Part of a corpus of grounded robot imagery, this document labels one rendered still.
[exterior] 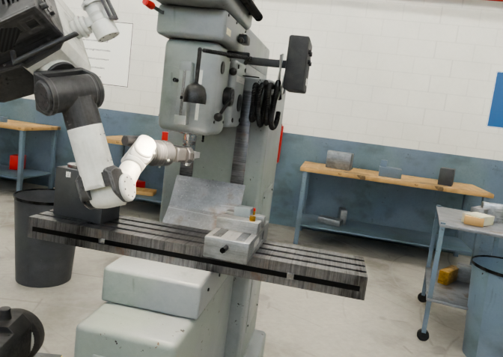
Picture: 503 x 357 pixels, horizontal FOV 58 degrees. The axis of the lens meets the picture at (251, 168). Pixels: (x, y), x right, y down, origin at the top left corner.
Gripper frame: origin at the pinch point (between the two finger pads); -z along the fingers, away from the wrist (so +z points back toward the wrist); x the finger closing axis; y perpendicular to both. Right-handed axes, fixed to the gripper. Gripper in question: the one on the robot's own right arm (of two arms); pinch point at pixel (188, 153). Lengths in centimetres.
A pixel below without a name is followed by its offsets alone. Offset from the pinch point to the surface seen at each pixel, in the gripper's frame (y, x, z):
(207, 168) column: 9.2, 17.5, -32.8
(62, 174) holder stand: 14.6, 41.9, 23.0
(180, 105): -17.1, -5.0, 12.0
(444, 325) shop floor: 119, -58, -238
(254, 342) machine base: 102, 6, -74
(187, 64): -30.6, -6.2, 11.9
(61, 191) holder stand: 22, 42, 23
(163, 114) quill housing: -13.3, 2.9, 11.5
